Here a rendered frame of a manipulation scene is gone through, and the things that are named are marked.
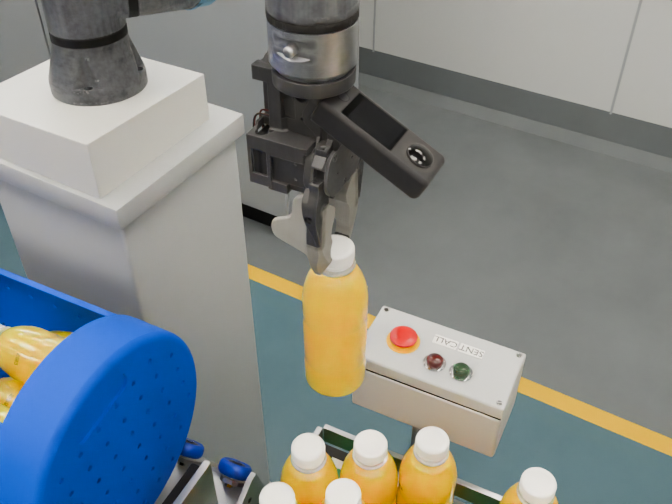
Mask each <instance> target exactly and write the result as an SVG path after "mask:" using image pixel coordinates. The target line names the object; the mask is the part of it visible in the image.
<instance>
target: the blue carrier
mask: <svg viewBox="0 0 672 504"><path fill-rule="evenodd" d="M0 324H2V325H4V326H5V327H7V326H8V327H14V326H20V325H27V326H36V327H40V328H43V329H46V330H48V331H54V330H64V331H70V332H73V333H72V334H70V335H69V336H68V337H66V338H65V339H64V340H63V341H62V342H60V343H59V344H58V345H57V346H56V347H55V348H54V349H53V350H52V351H51V352H50V353H49V354H48V355H47V356H46V357H45V358H44V359H43V361H42V362H41V363H40V364H39V365H38V367H37V368H36V369H35V370H34V372H33V373H32V374H31V376H30V377H29V378H28V380H27V381H26V382H25V384H24V385H23V387H22V388H21V390H20V392H19V393H18V395H17V397H16V398H15V400H14V402H13V403H12V405H11V407H10V409H9V411H8V413H7V415H6V417H5V419H4V421H3V423H2V422H0V504H154V503H155V501H156V500H157V498H158V497H159V495H160V494H161V492H162V490H163V489H164V487H165V485H166V483H167V481H168V480H169V478H170V476H171V474H172V472H173V470H174V468H175V466H176V463H177V461H178V459H179V457H180V454H181V452H182V449H183V447H184V444H185V441H186V438H187V435H188V432H189V428H190V425H191V421H192V417H193V412H194V407H195V400H196V388H197V379H196V369H195V364H194V360H193V357H192V354H191V351H190V350H189V348H188V346H187V345H186V343H185V342H184V341H183V340H182V339H181V338H180V337H179V336H177V335H176V334H174V333H172V332H169V331H167V330H164V329H162V328H159V327H157V326H154V325H152V324H149V323H147V322H144V321H142V320H139V319H137V318H134V317H131V316H128V315H117V314H115V313H112V312H110V311H107V310H105V309H102V308H100V307H97V306H94V305H92V304H89V303H87V302H84V301H82V300H79V299H77V298H74V297H72V296H69V295H67V294H64V293H62V292H59V291H57V290H54V289H52V288H49V287H47V286H44V285H42V284H39V283H37V282H34V281H31V280H29V279H26V278H24V277H21V276H19V275H16V274H14V273H11V272H9V271H6V270H4V269H1V268H0Z"/></svg>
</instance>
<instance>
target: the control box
mask: <svg viewBox="0 0 672 504"><path fill-rule="evenodd" d="M398 326H408V327H411V328H413V329H414V330H415V331H416V333H417V335H418V339H417V342H416V343H415V344H414V345H413V346H411V347H407V348H402V347H398V346H396V345H394V344H393V343H392V342H391V340H390V332H391V330H392V329H393V328H395V327H398ZM436 336H438V337H439V339H438V341H436V340H437V338H438V337H436ZM440 337H441V338H440ZM442 338H444V340H443V339H442ZM445 339H446V341H448V342H450V341H451V342H450V343H448V342H446V344H447V343H448V344H447V345H446V344H445ZM442 340H443V342H442ZM441 342H442V343H441ZM453 342H455V343H457V346H456V344H455V343H453ZM450 345H451V346H453V347H451V346H450ZM463 345H464V347H463ZM454 346H456V347H454ZM462 347H463V349H462ZM467 347H469V349H470V351H471V352H472V350H473V349H474V350H473V352H472V354H471V353H470V351H469V349H467ZM459 349H462V350H464V351H462V350H459ZM466 349H467V351H466ZM475 349H476V350H479V352H478V351H476V350H475ZM465 351H466V352H465ZM475 352H478V354H477V353H475ZM480 352H481V354H482V357H479V356H481V354H480ZM482 352H484V354H483V353H482ZM431 353H438V354H440V355H441V356H442V357H443V360H444V363H443V365H442V367H440V368H437V369H434V368H431V367H429V366H428V365H427V364H426V358H427V356H428V355H429V354H431ZM474 354H477V356H476V355H474ZM478 355H479V356H478ZM525 359H526V354H524V353H521V352H518V351H515V350H512V349H509V348H506V347H503V346H500V345H497V344H494V343H492V342H489V341H486V340H483V339H480V338H477V337H474V336H471V335H468V334H465V333H462V332H459V331H456V330H454V329H451V328H448V327H445V326H442V325H439V324H436V323H433V322H430V321H427V320H424V319H421V318H418V317H416V316H413V315H410V314H407V313H404V312H401V311H398V310H395V309H392V308H389V307H386V306H383V307H382V309H381V310H380V312H379V313H378V315H377V317H376V318H375V320H374V321H373V323H372V324H371V326H370V328H369V329H368V331H367V345H366V370H365V378H364V381H363V383H362V384H361V386H360V387H359V388H358V389H357V390H356V391H354V392H353V393H352V402H353V403H355V404H358V405H360V406H363V407H365V408H368V409H370V410H373V411H375V412H378V413H380V414H383V415H385V416H388V417H390V418H393V419H396V420H398V421H401V422H403V423H406V424H408V425H411V426H413V427H416V428H418V429H423V428H425V427H429V426H433V427H438V428H440V429H442V430H443V431H444V432H445V433H446V434H447V435H448V437H449V441H451V442H454V443H456V444H459V445H461V446H464V447H467V448H469V449H472V450H474V451H477V452H479V453H482V454H484V455H487V456H489V457H493V456H494V454H495V451H496V449H497V446H498V444H499V441H500V439H501V436H502V433H503V431H504V428H505V426H506V423H507V421H508V418H509V416H510V413H511V411H512V408H513V406H514V403H515V399H516V395H517V391H518V387H519V383H520V379H521V375H522V370H523V366H524V363H525ZM458 362H463V363H466V364H467V365H468V366H469V367H470V375H469V376H468V377H466V378H458V377H456V376H455V375H454V374H453V372H452V368H453V366H454V365H455V364H456V363H458Z"/></svg>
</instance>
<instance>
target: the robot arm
mask: <svg viewBox="0 0 672 504"><path fill-rule="evenodd" d="M215 1H216V0H41V4H42V8H43V12H44V16H45V20H46V24H47V28H48V32H49V36H50V41H51V54H50V65H49V75H48V81H49V85H50V89H51V93H52V95H53V97H54V98H55V99H57V100H58V101H60V102H62V103H65V104H69V105H74V106H102V105H108V104H113V103H117V102H121V101H124V100H126V99H129V98H131V97H133V96H135V95H137V94H138V93H140V92H141V91H142V90H143V89H144V88H145V87H146V85H147V83H148V77H147V71H146V67H145V64H144V62H143V60H142V58H141V57H140V55H139V53H138V51H137V49H136V47H135V45H134V44H133V42H132V40H131V38H130V36H129V33H128V28H127V23H126V18H131V17H138V16H144V15H151V14H158V13H165V12H172V11H179V10H194V9H196V8H198V7H203V6H208V5H210V4H212V3H214V2H215ZM359 6H360V0H265V14H266V24H267V39H268V51H267V53H265V55H264V57H263V58H262V59H261V60H259V59H258V60H256V61H255V62H253V63H252V64H251V71H252V79H255V80H259V81H263V93H264V108H265V109H261V110H260V112H259V113H256V114H255V115H254V118H253V128H252V129H250V130H249V131H248V132H247V133H246V141H247V152H248V163H249V175H250V181H251V182H254V183H257V184H260V185H264V186H267V187H268V188H269V189H271V190H274V191H277V192H281V193H284V194H287V195H288V193H289V192H290V191H291V190H295V191H298V192H301V193H302V194H299V195H297V196H296V197H295V198H294V200H293V204H292V213H291V214H290V215H286V216H280V217H275V218H274V219H273V220H272V225H271V228H272V231H273V233H274V235H275V236H276V237H278V238H279V239H281V240H283V241H284V242H286V243H288V244H289V245H291V246H293V247H295V248H296V249H298V250H300V251H301V252H303V253H305V254H306V255H307V258H308V259H309V263H310V266H311V269H312V270H313V272H314V273H315V274H317V275H321V274H322V273H323V272H324V271H325V270H326V268H327V267H328V266H329V265H330V264H331V261H332V258H331V247H332V236H331V233H332V226H333V222H334V218H335V219H336V231H335V235H342V236H345V237H348V238H350V237H351V234H352V230H353V225H354V221H355V217H356V212H357V207H358V198H359V197H360V192H361V184H362V176H363V165H364V162H365V163H367V164H368V165H369V166H370V167H372V168H373V169H374V170H375V171H377V172H378V173H379V174H381V175H382V176H383V177H384V178H386V179H387V180H388V181H390V182H391V183H392V184H393V185H395V186H396V187H397V188H398V189H400V190H401V191H402V192H404V193H405V194H406V195H407V196H409V197H410V198H413V199H415V198H418V197H419V196H420V195H421V194H422V193H423V192H424V190H425V189H426V188H427V187H428V186H429V184H430V183H431V181H432V180H433V179H434V177H435V176H436V174H437V173H438V172H439V170H440V169H441V167H442V166H443V165H444V162H445V159H444V156H443V155H442V154H440V153H439V152H438V151H437V150H435V149H434V148H433V147H432V146H430V145H429V144H428V143H426V142H425V141H424V140H423V139H421V138H420V137H419V136H418V135H416V134H415V133H414V132H412V131H411V130H410V129H409V128H407V127H406V126H405V125H403V124H402V123H401V122H400V121H398V120H397V119H396V118H395V117H393V116H392V115H391V114H389V113H388V112H387V111H386V110H384V109H383V108H382V107H380V106H379V105H378V104H377V103H375V102H374V101H373V100H372V99H370V98H369V97H368V96H366V95H365V94H364V93H363V92H361V91H360V90H359V89H357V88H356V87H355V86H354V83H355V81H356V64H357V63H358V59H359V22H360V16H359ZM263 110H264V111H265V112H264V113H261V112H262V111H263ZM257 115H259V118H258V119H257V120H256V116H257ZM255 120H256V123H255ZM264 124H266V125H264ZM261 126H262V129H261V130H260V131H259V132H258V129H259V128H260V127H261ZM252 149H253V151H252ZM253 160H254V162H253Z"/></svg>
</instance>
